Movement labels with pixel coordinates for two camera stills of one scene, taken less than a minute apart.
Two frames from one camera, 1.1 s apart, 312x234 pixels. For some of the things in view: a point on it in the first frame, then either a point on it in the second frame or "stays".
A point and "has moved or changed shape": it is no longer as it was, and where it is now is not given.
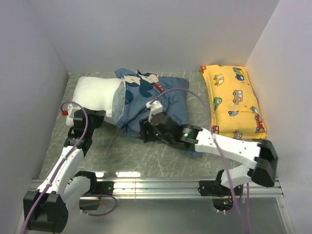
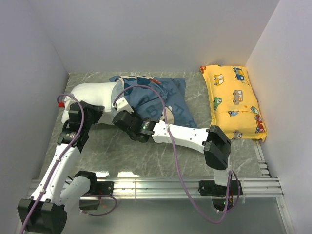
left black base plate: [105, 188] stays
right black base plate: [216, 188] stays
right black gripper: [146, 126] → [135, 116]
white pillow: [96, 93] has moved or changed shape
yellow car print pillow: [236, 112] stays
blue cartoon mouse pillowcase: [131, 92] has moved or changed shape
